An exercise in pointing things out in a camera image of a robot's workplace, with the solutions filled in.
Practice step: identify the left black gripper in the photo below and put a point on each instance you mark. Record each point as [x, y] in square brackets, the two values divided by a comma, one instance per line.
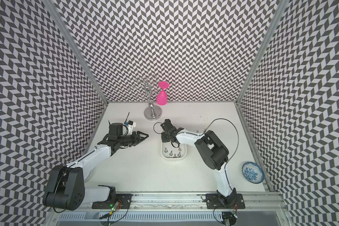
[139, 132]

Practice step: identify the aluminium front rail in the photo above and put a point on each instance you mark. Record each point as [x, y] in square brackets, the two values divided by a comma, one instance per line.
[200, 201]

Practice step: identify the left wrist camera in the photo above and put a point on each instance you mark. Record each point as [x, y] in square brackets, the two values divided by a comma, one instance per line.
[130, 124]

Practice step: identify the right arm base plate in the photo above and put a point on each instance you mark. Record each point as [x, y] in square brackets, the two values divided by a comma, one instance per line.
[225, 201]

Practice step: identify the blue patterned bowl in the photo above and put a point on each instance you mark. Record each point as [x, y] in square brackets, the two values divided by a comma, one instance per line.
[253, 173]

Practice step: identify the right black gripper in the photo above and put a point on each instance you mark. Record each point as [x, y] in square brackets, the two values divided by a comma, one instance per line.
[164, 140]

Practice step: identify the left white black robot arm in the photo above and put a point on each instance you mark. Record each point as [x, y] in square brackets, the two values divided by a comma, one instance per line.
[66, 190]

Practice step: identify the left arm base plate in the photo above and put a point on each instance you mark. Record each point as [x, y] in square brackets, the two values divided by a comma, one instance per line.
[124, 200]

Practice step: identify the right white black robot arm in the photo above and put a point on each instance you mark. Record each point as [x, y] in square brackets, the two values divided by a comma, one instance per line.
[212, 150]

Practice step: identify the white rectangular storage tray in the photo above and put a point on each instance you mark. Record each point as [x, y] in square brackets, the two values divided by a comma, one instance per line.
[173, 147]

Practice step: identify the pink plastic wine glass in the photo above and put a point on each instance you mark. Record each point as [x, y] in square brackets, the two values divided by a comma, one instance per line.
[162, 97]

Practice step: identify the chrome glass holder stand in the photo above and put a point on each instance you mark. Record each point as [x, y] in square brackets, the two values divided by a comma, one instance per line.
[152, 112]

